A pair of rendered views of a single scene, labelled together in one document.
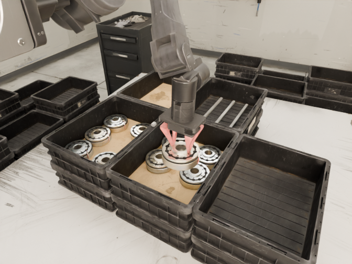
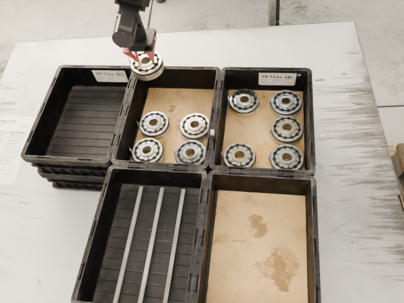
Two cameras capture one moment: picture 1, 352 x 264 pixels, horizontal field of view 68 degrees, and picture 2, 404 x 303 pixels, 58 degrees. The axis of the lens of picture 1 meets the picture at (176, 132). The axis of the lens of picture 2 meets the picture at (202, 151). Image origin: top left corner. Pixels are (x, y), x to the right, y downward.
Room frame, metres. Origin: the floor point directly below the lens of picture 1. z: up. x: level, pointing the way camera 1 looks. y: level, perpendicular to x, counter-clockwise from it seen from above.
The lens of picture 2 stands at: (1.42, -0.10, 1.85)
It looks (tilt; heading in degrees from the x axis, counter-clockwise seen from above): 58 degrees down; 167
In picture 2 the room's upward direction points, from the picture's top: 12 degrees counter-clockwise
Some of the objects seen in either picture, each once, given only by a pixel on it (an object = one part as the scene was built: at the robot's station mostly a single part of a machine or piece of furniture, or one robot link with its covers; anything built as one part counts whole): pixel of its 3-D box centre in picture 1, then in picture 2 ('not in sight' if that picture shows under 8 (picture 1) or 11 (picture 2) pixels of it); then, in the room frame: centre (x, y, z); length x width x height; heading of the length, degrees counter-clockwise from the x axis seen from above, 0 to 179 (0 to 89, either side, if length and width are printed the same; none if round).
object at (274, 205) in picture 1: (264, 197); (88, 119); (0.53, -0.27, 0.87); 0.40 x 0.30 x 0.11; 150
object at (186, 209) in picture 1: (177, 152); (169, 113); (0.68, -0.01, 0.92); 0.40 x 0.30 x 0.02; 150
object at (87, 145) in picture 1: (77, 148); (286, 101); (0.77, 0.37, 0.86); 0.10 x 0.10 x 0.01
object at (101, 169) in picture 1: (110, 127); (263, 117); (0.83, 0.25, 0.92); 0.40 x 0.30 x 0.02; 150
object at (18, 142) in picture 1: (33, 147); not in sight; (1.44, 1.01, 0.31); 0.40 x 0.30 x 0.34; 155
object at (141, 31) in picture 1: (139, 65); not in sight; (2.64, 0.39, 0.45); 0.60 x 0.45 x 0.90; 155
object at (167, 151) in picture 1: (180, 149); (146, 62); (0.55, -0.01, 1.04); 0.10 x 0.10 x 0.01
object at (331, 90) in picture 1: (326, 98); not in sight; (2.05, -1.33, 0.37); 0.40 x 0.30 x 0.45; 65
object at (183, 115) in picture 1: (183, 110); (134, 31); (0.55, -0.02, 1.16); 0.10 x 0.07 x 0.07; 59
